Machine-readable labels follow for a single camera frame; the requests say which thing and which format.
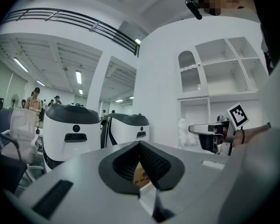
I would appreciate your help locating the brown cardboard box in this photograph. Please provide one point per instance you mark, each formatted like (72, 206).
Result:
(141, 174)

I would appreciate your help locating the large white delivery robot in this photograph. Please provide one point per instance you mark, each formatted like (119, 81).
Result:
(70, 129)

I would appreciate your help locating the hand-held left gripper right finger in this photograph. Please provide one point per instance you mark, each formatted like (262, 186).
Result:
(191, 183)

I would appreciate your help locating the person's black shirt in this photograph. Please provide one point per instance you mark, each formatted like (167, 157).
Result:
(270, 43)

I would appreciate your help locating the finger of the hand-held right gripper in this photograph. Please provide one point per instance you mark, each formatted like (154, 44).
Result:
(200, 128)

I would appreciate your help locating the black railing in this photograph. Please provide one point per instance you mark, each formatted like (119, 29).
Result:
(84, 22)

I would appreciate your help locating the blue office chair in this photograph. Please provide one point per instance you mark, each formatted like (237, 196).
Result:
(2, 120)

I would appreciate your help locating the black head-worn camera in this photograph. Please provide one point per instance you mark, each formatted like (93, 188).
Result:
(193, 8)

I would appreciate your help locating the small ceiling light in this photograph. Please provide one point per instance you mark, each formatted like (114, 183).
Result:
(137, 41)

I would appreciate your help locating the standing fan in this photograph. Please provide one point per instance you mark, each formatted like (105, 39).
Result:
(14, 100)

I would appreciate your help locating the small white delivery robot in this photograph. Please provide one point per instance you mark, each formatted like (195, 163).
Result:
(128, 129)

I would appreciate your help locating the black wrist band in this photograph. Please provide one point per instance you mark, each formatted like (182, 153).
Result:
(243, 136)

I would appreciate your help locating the white shelf cabinet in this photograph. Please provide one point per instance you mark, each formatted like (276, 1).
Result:
(224, 73)

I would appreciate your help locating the rectangular ceiling light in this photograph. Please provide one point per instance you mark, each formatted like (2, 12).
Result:
(78, 77)

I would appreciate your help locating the white mesh chair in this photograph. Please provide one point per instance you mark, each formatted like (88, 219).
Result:
(22, 125)

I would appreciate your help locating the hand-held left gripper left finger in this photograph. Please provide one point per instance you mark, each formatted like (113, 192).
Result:
(84, 190)

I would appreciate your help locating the long ceiling light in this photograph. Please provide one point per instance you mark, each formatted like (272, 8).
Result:
(40, 82)
(21, 65)

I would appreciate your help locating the clear plastic bag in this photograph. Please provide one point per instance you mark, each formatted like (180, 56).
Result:
(185, 134)

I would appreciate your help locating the person's right forearm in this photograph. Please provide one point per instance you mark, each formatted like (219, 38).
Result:
(254, 134)

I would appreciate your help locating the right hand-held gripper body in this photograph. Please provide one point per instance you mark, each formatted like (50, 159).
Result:
(238, 115)

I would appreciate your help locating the black office chair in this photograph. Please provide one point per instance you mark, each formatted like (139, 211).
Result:
(7, 169)

